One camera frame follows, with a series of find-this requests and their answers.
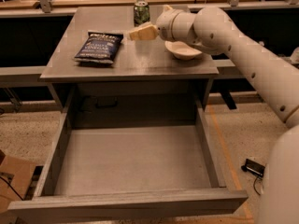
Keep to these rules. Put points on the grey cabinet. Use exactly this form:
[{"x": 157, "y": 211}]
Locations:
[{"x": 151, "y": 85}]

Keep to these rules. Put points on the green camouflage soda can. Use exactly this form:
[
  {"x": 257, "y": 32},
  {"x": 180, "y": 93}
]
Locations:
[{"x": 141, "y": 12}]

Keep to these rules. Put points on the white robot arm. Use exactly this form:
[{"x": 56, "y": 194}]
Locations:
[{"x": 212, "y": 31}]

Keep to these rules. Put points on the white paper bowl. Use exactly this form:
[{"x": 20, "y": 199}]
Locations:
[{"x": 182, "y": 51}]

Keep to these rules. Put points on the black drawer handle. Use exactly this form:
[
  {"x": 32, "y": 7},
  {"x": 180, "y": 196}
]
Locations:
[{"x": 106, "y": 102}]

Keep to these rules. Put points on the open grey top drawer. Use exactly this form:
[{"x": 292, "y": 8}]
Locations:
[{"x": 131, "y": 172}]

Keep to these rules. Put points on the blue chip bag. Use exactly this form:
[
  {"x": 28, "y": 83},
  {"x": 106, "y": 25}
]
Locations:
[{"x": 99, "y": 48}]

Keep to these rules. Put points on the small black floor device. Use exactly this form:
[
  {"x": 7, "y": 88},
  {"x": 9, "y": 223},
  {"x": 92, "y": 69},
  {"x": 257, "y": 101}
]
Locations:
[{"x": 253, "y": 167}]

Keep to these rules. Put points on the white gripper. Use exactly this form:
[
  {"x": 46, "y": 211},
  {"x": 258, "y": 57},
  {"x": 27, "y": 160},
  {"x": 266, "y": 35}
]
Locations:
[{"x": 165, "y": 22}]

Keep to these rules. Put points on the cardboard box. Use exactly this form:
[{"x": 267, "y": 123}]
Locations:
[{"x": 16, "y": 175}]

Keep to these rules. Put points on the white object on shelf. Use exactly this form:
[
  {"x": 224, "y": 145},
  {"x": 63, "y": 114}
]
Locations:
[{"x": 295, "y": 56}]

